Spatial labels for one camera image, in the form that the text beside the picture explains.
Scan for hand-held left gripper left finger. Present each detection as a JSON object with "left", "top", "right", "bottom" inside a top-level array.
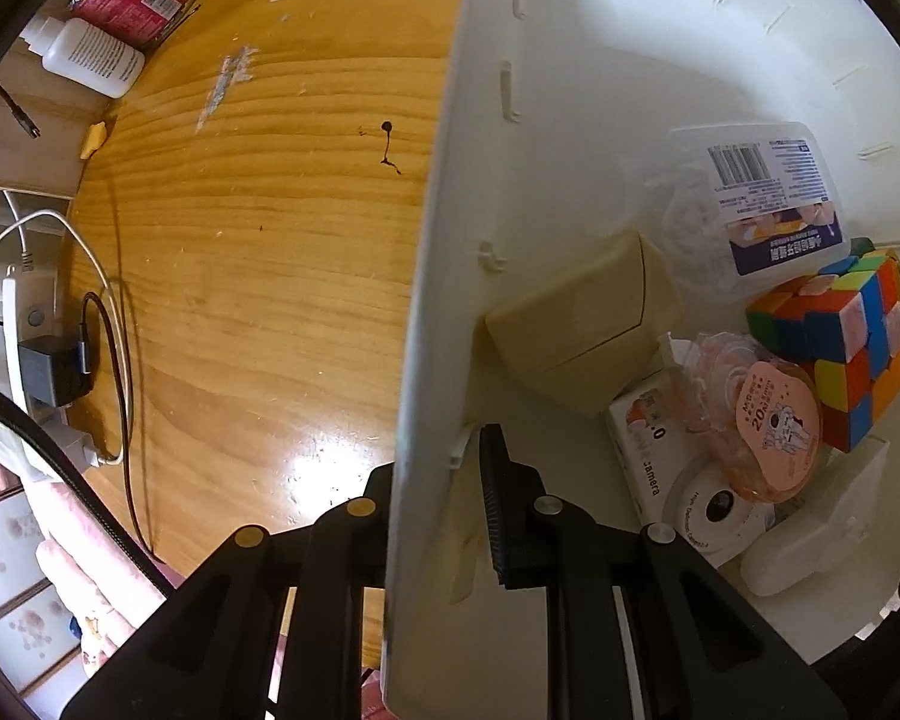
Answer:
[{"left": 60, "top": 465, "right": 395, "bottom": 720}]

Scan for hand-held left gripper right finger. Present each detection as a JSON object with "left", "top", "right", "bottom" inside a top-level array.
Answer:
[{"left": 478, "top": 424, "right": 847, "bottom": 720}]

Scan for white camera box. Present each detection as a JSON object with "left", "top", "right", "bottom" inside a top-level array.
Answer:
[{"left": 606, "top": 379, "right": 777, "bottom": 567}]

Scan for beige box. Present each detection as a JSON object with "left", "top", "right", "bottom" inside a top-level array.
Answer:
[{"left": 484, "top": 229, "right": 683, "bottom": 419}]

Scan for pink correction tape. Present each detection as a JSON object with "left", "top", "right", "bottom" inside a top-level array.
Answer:
[{"left": 671, "top": 330, "right": 826, "bottom": 502}]

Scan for white plastic dispenser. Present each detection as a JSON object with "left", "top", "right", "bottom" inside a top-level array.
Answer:
[{"left": 739, "top": 435, "right": 892, "bottom": 597}]

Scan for colourful puzzle cube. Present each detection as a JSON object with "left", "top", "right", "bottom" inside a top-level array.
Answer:
[{"left": 746, "top": 238, "right": 900, "bottom": 455}]

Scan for clear box with blue label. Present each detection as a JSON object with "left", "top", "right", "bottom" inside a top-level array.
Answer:
[{"left": 649, "top": 121, "right": 850, "bottom": 293}]

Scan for white plastic storage bin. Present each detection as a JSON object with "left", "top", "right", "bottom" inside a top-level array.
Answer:
[{"left": 379, "top": 0, "right": 900, "bottom": 717}]

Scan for pink floral bedding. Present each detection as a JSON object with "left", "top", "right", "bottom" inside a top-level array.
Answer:
[{"left": 0, "top": 442, "right": 166, "bottom": 720}]

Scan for white charger plug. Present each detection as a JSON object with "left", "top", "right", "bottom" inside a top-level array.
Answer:
[{"left": 41, "top": 420, "right": 102, "bottom": 470}]

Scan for black power adapter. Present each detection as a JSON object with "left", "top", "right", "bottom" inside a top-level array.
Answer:
[{"left": 17, "top": 337, "right": 95, "bottom": 407}]

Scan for white power strip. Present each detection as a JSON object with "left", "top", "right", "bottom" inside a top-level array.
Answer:
[{"left": 0, "top": 266, "right": 65, "bottom": 421}]

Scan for white plastic bottle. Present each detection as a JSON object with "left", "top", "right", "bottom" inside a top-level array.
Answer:
[{"left": 19, "top": 15, "right": 147, "bottom": 98}]

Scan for black adapter cable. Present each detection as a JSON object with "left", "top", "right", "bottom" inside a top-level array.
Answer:
[{"left": 79, "top": 292, "right": 158, "bottom": 556}]

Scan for black strap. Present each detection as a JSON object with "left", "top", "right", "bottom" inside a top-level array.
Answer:
[{"left": 0, "top": 375, "right": 188, "bottom": 597}]

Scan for white charging cable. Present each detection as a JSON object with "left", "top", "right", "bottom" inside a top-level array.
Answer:
[{"left": 0, "top": 191, "right": 132, "bottom": 466}]

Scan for thin black cable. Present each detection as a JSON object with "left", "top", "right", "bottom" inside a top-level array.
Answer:
[{"left": 0, "top": 75, "right": 44, "bottom": 140}]

